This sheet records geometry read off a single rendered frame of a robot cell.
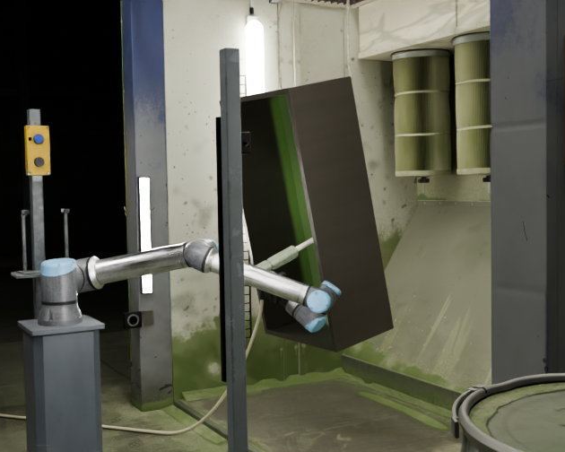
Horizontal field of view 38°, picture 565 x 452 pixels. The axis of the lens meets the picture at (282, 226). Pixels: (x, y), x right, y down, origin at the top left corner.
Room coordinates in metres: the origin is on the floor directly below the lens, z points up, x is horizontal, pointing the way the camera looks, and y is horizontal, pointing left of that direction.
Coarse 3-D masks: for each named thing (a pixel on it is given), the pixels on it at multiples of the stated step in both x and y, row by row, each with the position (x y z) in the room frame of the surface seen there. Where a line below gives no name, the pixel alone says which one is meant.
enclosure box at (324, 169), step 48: (288, 96) 3.52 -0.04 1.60; (336, 96) 3.65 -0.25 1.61; (288, 144) 4.22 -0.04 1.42; (336, 144) 3.65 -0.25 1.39; (288, 192) 4.22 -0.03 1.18; (336, 192) 3.64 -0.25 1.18; (288, 240) 4.22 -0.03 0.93; (336, 240) 3.64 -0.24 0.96; (384, 288) 3.80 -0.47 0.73; (288, 336) 3.96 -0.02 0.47; (336, 336) 3.64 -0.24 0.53
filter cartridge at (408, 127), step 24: (432, 48) 4.68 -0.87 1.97; (408, 72) 4.73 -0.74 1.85; (432, 72) 4.70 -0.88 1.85; (408, 96) 4.72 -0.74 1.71; (432, 96) 4.70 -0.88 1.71; (408, 120) 4.73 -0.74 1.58; (432, 120) 4.71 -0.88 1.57; (408, 144) 4.73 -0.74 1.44; (432, 144) 4.70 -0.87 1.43; (408, 168) 4.75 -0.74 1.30; (432, 168) 4.71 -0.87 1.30
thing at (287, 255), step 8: (312, 240) 3.69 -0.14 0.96; (288, 248) 3.63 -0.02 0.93; (296, 248) 3.63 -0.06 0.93; (272, 256) 3.59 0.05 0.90; (280, 256) 3.59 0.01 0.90; (288, 256) 3.60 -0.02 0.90; (296, 256) 3.65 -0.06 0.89; (264, 264) 3.55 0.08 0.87; (272, 264) 3.56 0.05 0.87; (280, 264) 3.59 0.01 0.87; (264, 296) 3.66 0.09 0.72
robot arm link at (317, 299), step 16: (192, 240) 3.46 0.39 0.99; (192, 256) 3.37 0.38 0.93; (208, 256) 3.34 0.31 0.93; (208, 272) 3.38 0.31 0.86; (256, 272) 3.32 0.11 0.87; (272, 272) 3.34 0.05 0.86; (256, 288) 3.33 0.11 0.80; (272, 288) 3.29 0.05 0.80; (288, 288) 3.28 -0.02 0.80; (304, 288) 3.28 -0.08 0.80; (320, 288) 3.34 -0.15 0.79; (304, 304) 3.27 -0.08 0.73; (320, 304) 3.24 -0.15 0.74
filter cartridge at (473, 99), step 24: (456, 48) 4.32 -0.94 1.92; (480, 48) 4.22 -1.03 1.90; (456, 72) 4.33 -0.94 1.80; (480, 72) 4.21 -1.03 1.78; (456, 96) 4.35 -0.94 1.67; (480, 96) 4.22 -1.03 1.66; (456, 120) 4.35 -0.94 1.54; (480, 120) 4.22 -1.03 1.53; (456, 144) 4.37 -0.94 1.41; (480, 144) 4.21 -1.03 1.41; (480, 168) 4.20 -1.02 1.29
